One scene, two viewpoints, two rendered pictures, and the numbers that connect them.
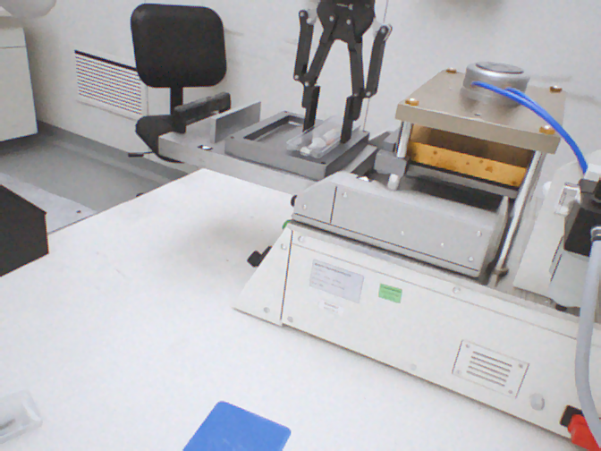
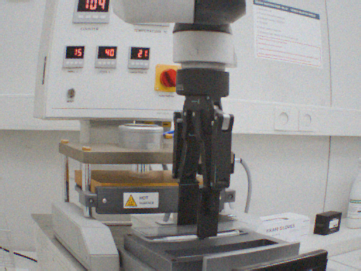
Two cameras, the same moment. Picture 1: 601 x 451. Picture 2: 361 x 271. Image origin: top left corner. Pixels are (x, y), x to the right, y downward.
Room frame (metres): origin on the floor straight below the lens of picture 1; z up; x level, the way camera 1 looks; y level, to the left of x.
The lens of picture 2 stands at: (1.43, 0.50, 1.18)
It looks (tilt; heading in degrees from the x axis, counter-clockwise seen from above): 3 degrees down; 223
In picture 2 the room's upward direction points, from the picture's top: 2 degrees clockwise
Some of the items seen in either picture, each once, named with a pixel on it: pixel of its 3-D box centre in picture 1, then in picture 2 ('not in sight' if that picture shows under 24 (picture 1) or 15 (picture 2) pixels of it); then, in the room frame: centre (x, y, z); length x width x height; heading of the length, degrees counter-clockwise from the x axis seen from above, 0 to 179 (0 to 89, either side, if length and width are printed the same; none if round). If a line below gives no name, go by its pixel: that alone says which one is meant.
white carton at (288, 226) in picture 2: not in sight; (272, 230); (0.09, -0.35, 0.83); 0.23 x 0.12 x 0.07; 163
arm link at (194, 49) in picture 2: not in sight; (208, 53); (0.80, -0.03, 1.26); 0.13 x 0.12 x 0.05; 159
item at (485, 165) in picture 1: (478, 130); (144, 171); (0.74, -0.22, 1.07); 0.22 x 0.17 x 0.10; 159
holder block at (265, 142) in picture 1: (301, 141); (209, 250); (0.84, 0.02, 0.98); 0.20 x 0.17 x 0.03; 159
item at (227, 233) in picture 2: (325, 139); (197, 235); (0.82, -0.02, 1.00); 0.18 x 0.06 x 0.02; 159
